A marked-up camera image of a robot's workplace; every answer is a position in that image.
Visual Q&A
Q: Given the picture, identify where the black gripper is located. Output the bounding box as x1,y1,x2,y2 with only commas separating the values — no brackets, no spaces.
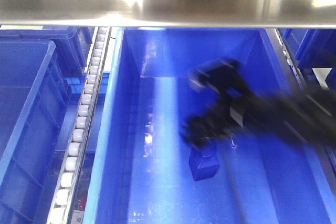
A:
181,59,251,148

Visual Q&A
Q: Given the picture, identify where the blue bottle-shaped plastic part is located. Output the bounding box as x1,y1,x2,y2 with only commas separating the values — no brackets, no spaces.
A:
188,145,219,181

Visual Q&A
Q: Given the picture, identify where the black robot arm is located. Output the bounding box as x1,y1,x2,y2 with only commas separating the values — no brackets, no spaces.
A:
181,60,335,148

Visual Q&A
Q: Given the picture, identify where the right roller track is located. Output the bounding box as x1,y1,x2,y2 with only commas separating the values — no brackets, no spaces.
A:
274,28,336,172

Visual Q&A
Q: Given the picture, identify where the blue bin right rear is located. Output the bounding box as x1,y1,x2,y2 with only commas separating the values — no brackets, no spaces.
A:
279,28,335,69

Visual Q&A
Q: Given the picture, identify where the large blue centre bin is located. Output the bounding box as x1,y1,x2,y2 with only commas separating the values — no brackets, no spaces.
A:
83,28,335,223

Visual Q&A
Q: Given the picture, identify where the blue bin left rear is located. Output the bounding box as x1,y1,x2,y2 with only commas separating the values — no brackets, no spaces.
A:
1,25,95,77

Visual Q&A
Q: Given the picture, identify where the white roller track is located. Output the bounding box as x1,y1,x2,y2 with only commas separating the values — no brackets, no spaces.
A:
46,27,112,223

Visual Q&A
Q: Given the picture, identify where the blue bin left front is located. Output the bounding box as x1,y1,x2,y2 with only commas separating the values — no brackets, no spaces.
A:
1,38,71,223

